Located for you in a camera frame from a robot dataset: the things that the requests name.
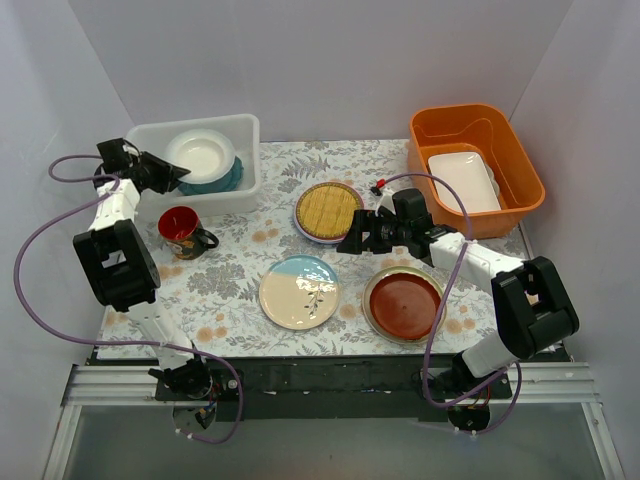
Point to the white rectangular dish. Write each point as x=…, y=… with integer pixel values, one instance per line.
x=468, y=175

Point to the red brown rimmed plate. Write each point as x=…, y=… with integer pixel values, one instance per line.
x=400, y=304

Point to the white fluted bowl plate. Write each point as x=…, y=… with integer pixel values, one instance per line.
x=207, y=154

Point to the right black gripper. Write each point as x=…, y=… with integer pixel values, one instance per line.
x=370, y=231

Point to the cream and blue plate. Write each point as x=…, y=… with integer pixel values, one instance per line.
x=300, y=292

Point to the white plastic bin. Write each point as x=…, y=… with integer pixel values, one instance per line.
x=243, y=131

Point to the orange plastic bin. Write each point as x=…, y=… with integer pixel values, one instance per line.
x=486, y=130

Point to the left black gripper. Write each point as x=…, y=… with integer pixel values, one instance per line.
x=148, y=171

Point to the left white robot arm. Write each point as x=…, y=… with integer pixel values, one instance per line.
x=121, y=271

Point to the teal scalloped ceramic plate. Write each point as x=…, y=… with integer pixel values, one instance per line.
x=226, y=183

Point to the pink round plate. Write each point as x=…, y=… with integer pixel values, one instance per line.
x=310, y=235

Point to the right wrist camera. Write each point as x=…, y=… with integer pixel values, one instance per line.
x=384, y=195

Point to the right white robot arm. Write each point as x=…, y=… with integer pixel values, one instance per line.
x=532, y=307

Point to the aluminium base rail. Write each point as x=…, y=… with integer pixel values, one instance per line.
x=332, y=418

